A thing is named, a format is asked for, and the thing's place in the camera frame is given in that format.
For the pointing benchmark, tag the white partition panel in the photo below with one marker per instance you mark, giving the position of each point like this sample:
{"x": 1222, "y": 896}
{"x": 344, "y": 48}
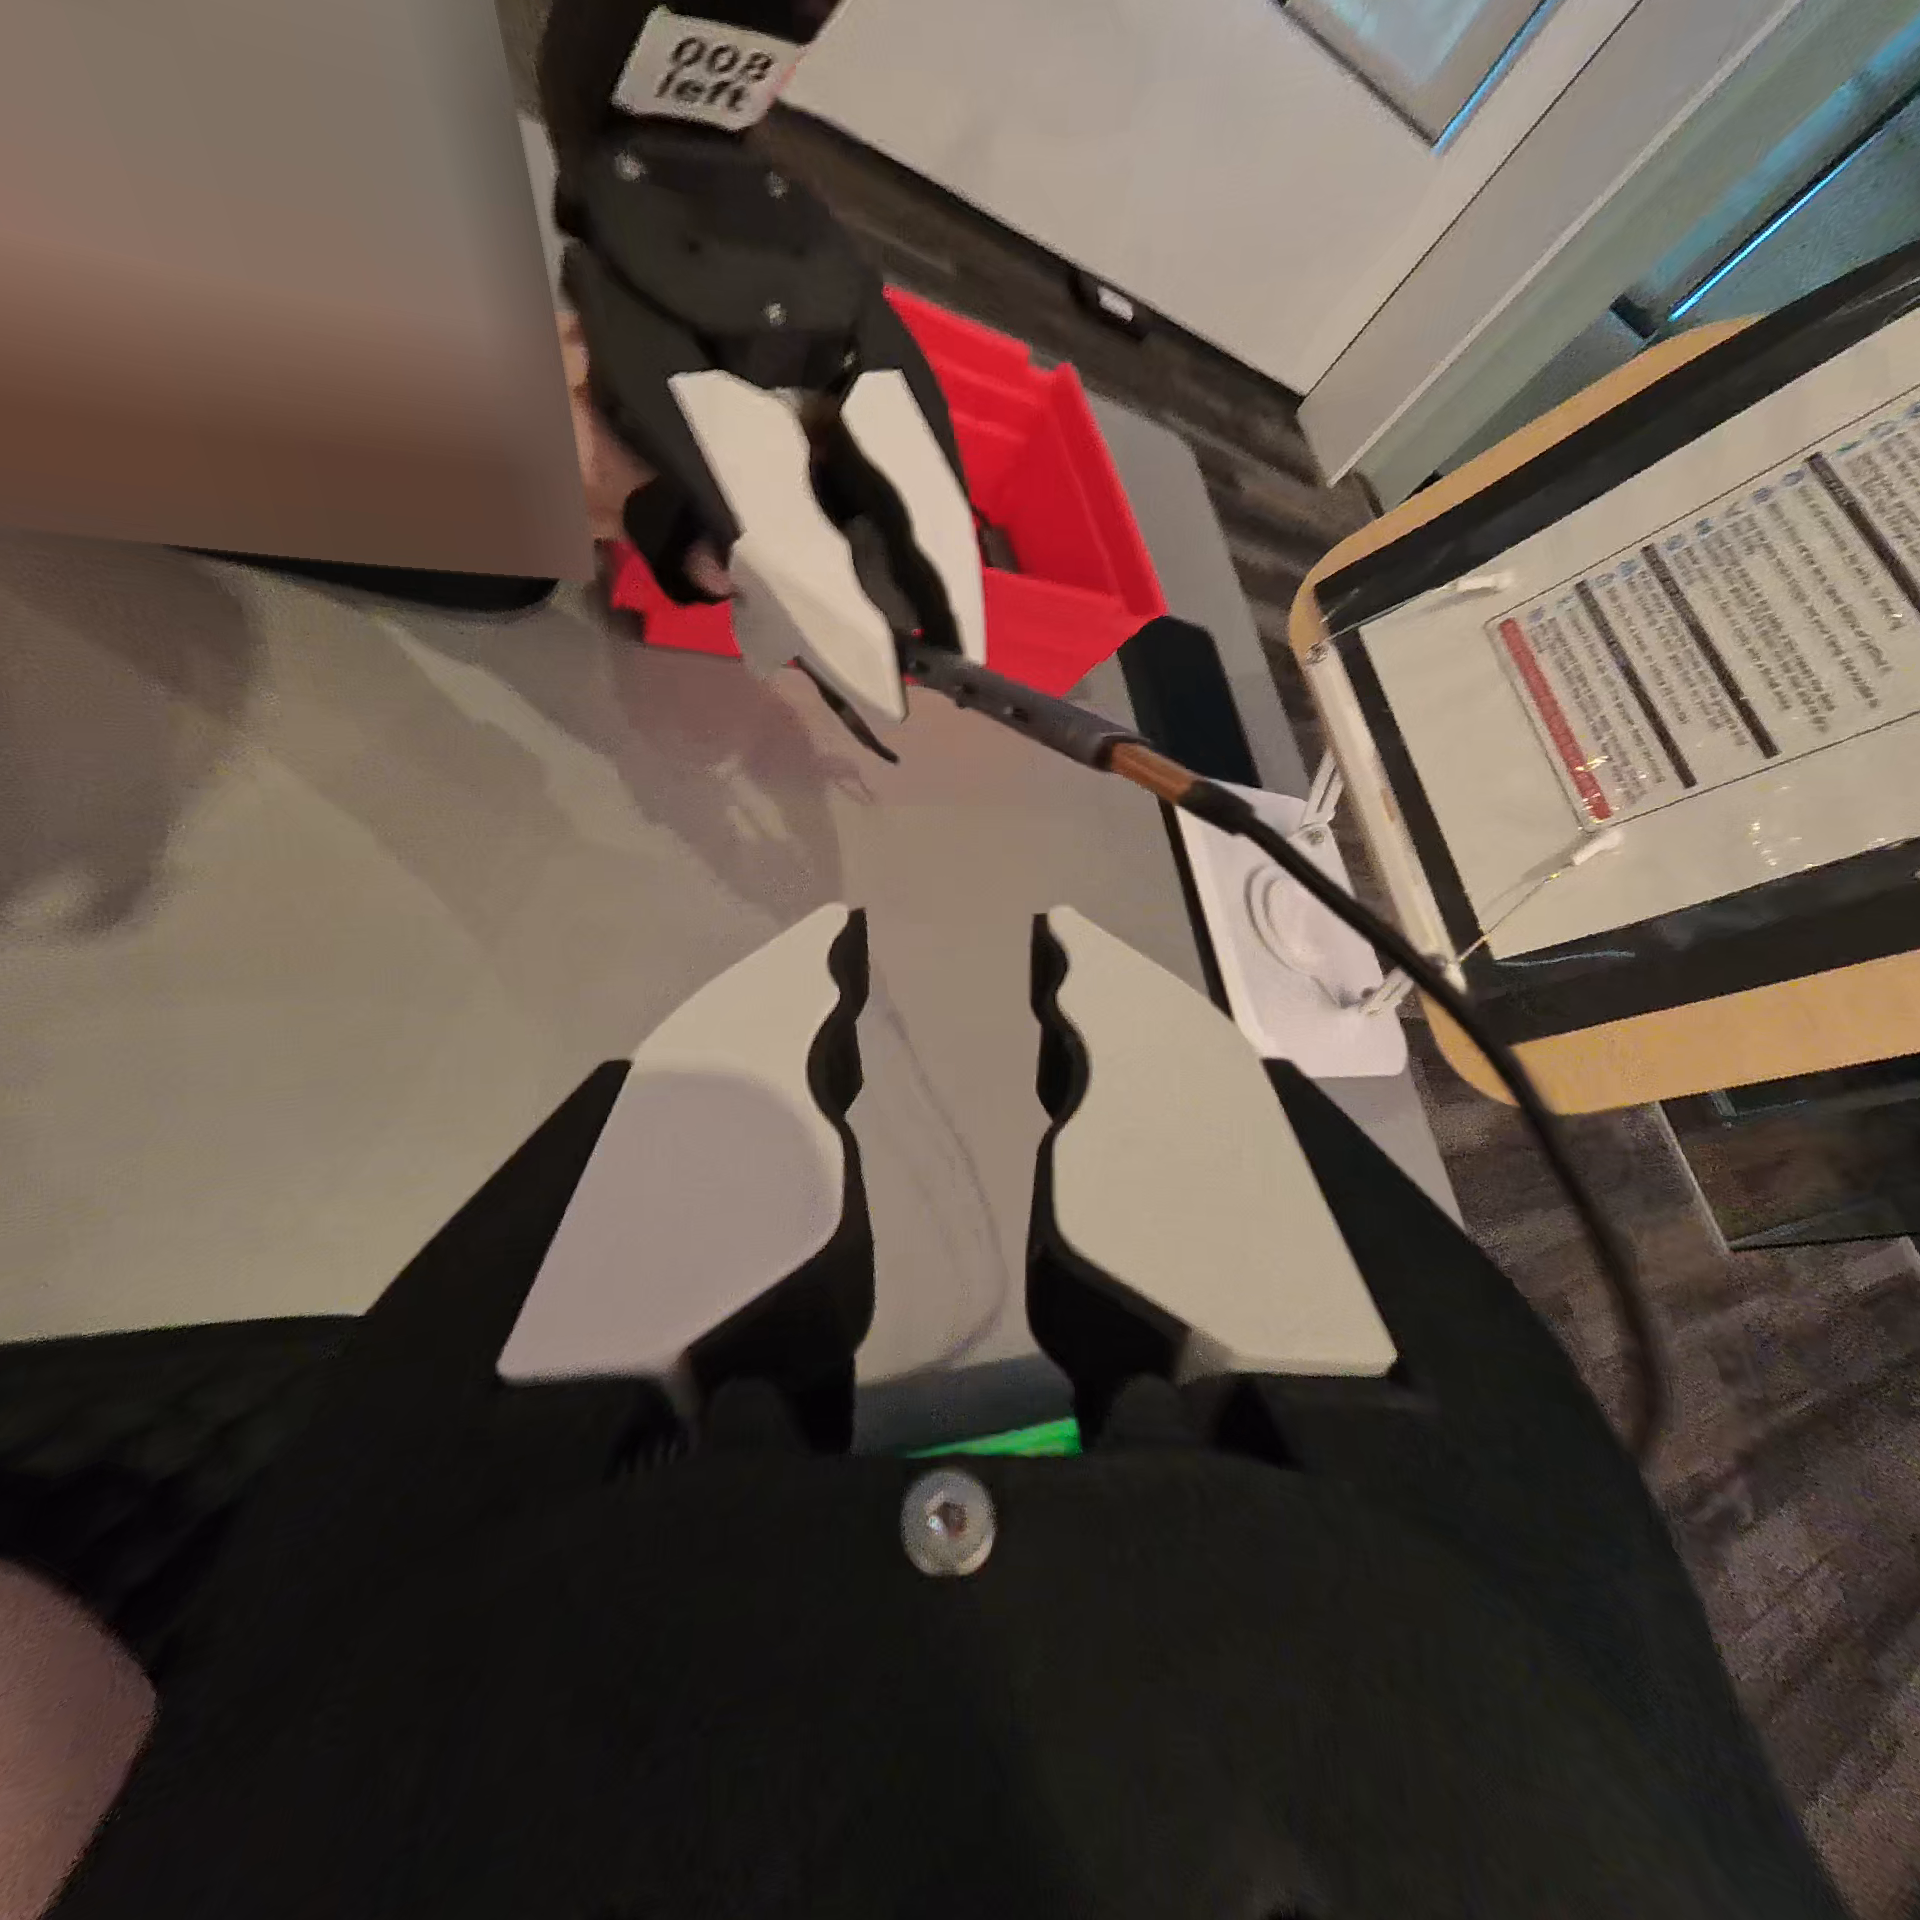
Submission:
{"x": 1125, "y": 149}

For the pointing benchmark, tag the grey usb hub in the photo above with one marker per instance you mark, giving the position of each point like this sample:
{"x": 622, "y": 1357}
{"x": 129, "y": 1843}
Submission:
{"x": 1035, "y": 716}

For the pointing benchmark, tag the red plastic bin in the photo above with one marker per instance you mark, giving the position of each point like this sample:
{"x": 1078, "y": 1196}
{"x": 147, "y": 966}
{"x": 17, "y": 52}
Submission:
{"x": 1049, "y": 510}

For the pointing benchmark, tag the green plastic bin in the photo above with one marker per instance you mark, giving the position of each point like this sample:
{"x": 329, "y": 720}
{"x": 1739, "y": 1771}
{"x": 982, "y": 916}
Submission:
{"x": 991, "y": 1443}

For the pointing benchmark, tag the person's bare leg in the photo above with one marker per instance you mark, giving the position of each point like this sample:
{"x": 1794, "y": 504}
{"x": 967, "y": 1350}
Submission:
{"x": 61, "y": 1740}

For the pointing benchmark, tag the white sign stand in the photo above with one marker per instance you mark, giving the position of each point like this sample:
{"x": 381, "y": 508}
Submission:
{"x": 1289, "y": 915}

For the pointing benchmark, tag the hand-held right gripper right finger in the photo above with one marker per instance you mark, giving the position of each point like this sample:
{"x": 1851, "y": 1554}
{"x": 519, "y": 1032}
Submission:
{"x": 1184, "y": 1184}

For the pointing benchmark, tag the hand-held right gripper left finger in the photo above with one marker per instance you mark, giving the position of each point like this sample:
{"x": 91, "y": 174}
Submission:
{"x": 704, "y": 1170}

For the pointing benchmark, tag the wooden instruction sign board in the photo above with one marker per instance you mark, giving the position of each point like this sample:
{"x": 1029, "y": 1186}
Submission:
{"x": 1651, "y": 720}

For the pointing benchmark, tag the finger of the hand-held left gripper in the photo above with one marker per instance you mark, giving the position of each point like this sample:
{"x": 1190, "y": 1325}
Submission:
{"x": 779, "y": 555}
{"x": 922, "y": 481}

